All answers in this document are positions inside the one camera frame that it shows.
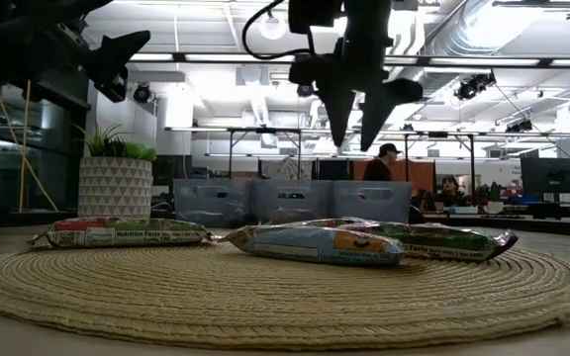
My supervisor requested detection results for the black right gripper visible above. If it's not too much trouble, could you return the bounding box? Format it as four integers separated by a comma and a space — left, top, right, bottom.
288, 0, 424, 152

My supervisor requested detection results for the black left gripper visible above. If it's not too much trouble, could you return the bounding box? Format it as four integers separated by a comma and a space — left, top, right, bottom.
0, 19, 152, 93

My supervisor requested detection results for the red chocolate chip granola bar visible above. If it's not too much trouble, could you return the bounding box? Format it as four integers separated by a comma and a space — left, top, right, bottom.
284, 217, 380, 229
27, 216, 216, 249

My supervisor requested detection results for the orange peanut butter granola bar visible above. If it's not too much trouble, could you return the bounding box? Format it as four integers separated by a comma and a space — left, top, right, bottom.
220, 223, 408, 268

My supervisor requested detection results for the purple wrapper granola bar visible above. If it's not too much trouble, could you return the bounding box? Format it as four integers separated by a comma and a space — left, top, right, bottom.
348, 221, 520, 263

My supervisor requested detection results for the person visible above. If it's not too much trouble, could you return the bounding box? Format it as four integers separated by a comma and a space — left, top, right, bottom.
431, 175, 470, 209
362, 142, 403, 182

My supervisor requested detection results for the orange partition panel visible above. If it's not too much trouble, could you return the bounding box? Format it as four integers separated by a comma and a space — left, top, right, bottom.
352, 158, 437, 214

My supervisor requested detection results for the green artificial plant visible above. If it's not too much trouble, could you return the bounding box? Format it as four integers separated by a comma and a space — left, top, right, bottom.
73, 123, 158, 162

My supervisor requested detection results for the long ceiling light strip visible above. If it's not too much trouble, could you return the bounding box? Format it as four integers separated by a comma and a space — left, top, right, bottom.
126, 51, 570, 69

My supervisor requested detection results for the round white ceiling lamp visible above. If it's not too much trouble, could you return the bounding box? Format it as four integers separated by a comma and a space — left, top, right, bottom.
258, 13, 288, 42

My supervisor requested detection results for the white triangle-patterned plant pot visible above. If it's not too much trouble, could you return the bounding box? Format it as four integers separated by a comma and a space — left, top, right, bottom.
77, 156, 153, 220

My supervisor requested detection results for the small background potted plant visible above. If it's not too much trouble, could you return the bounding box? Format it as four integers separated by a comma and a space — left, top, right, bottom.
482, 182, 508, 216

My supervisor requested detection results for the black desk monitor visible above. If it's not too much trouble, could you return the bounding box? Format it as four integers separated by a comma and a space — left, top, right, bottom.
520, 156, 570, 197

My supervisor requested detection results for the round woven straw placemat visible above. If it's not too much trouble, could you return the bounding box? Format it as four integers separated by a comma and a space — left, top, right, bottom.
0, 240, 570, 353

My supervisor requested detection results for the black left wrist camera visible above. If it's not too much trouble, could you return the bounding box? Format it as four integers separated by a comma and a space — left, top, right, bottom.
94, 66, 130, 104

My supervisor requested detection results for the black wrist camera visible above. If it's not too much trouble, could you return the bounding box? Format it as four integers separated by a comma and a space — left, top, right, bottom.
94, 66, 130, 104
287, 0, 344, 36

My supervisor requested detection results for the silver ventilation duct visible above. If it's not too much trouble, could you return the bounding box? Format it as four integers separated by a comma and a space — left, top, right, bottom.
406, 0, 519, 103

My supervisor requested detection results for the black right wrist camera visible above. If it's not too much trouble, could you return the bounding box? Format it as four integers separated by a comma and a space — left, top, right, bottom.
287, 0, 344, 36

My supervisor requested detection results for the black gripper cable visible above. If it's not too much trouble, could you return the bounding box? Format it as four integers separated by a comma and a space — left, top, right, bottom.
241, 0, 316, 61

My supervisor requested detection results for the yellow extension cable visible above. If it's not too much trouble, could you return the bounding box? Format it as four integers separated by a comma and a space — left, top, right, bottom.
0, 87, 59, 213

